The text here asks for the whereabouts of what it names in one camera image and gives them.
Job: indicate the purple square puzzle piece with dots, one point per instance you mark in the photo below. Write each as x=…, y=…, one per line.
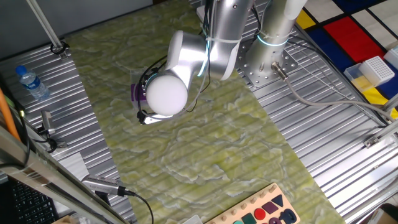
x=270, y=207

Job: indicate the navy oblong puzzle piece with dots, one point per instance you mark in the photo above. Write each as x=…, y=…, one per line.
x=280, y=214

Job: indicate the slanted aluminium post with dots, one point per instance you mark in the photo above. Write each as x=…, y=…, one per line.
x=46, y=26

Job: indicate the orange pole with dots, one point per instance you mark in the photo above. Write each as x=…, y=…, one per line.
x=7, y=115

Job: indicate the clear-lidded white tip box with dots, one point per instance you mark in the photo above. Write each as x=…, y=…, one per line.
x=376, y=70

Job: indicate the white power strip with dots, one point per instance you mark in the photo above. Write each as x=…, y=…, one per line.
x=200, y=12

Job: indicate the wooden shape puzzle board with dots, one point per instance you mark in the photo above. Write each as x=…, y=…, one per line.
x=248, y=209

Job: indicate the green marble pattern mat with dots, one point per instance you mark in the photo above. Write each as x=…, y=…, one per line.
x=217, y=155

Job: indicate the purple pipette tip box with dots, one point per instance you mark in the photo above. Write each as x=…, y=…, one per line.
x=136, y=92

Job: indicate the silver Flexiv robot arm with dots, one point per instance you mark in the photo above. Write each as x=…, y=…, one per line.
x=186, y=59

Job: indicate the navy triangle puzzle piece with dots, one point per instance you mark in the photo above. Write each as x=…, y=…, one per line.
x=278, y=199

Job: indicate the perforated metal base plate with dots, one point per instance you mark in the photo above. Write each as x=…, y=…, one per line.
x=264, y=77

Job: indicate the long silver depth camera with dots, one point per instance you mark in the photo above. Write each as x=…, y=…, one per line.
x=102, y=185

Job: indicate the black computer keyboard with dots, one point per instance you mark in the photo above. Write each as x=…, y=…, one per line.
x=31, y=205

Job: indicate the slim aluminium extrusion rail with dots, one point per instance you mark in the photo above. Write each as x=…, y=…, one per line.
x=385, y=132

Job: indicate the red circle puzzle piece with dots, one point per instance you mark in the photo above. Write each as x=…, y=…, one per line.
x=260, y=213

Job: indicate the wide aluminium frame beam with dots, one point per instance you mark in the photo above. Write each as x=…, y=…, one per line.
x=46, y=177

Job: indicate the colourful checkered cloth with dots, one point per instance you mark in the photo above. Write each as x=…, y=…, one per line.
x=342, y=31

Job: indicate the brown cardboard box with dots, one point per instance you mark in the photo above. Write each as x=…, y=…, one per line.
x=385, y=217

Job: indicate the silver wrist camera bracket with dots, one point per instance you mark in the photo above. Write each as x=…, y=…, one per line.
x=152, y=119

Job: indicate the small silver camera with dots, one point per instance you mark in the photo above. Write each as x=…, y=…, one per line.
x=47, y=119

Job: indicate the clear plastic water bottle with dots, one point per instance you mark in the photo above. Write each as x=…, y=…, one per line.
x=32, y=84

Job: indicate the teal puzzle piece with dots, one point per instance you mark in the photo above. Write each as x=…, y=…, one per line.
x=238, y=222

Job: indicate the green square puzzle piece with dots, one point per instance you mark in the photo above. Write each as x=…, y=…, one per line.
x=248, y=219

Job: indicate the white plastic container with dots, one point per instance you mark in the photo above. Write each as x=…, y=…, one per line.
x=193, y=220

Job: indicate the white paper sheet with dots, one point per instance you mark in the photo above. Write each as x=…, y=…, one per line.
x=74, y=165

